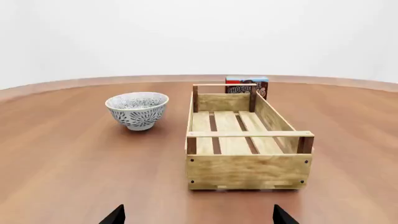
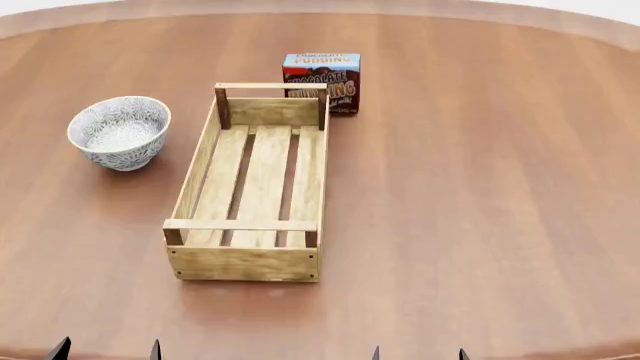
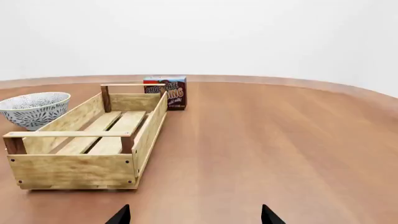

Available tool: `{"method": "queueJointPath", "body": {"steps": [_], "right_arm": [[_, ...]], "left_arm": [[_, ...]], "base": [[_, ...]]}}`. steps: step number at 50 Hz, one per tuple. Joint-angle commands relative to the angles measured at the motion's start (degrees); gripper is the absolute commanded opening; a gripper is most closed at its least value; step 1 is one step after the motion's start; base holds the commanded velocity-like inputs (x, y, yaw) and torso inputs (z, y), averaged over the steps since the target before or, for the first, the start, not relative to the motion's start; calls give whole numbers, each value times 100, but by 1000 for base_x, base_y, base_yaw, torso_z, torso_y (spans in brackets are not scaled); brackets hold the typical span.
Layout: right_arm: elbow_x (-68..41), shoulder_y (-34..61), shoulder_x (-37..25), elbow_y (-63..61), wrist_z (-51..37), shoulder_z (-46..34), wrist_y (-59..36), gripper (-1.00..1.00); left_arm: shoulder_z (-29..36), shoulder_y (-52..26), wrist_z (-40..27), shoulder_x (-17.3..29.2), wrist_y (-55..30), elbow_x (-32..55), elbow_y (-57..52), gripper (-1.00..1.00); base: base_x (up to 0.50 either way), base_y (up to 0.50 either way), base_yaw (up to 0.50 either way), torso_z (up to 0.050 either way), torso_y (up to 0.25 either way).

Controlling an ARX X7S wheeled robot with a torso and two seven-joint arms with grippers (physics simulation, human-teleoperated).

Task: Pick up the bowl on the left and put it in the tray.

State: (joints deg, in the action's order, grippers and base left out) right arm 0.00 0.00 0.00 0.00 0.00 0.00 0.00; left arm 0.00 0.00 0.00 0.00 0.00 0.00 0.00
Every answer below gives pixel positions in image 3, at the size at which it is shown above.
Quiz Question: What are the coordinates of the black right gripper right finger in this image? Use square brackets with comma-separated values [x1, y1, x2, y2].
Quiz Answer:
[261, 203, 286, 224]

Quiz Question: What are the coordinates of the chocolate pudding box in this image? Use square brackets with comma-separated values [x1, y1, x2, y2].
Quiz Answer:
[143, 75, 188, 112]

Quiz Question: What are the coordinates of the white patterned ceramic bowl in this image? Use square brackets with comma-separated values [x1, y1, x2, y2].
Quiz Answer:
[0, 91, 72, 132]

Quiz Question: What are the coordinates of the wooden slatted tray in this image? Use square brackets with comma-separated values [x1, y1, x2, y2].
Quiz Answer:
[2, 83, 169, 190]

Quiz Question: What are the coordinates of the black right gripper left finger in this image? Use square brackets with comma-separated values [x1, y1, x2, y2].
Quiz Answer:
[104, 203, 132, 224]

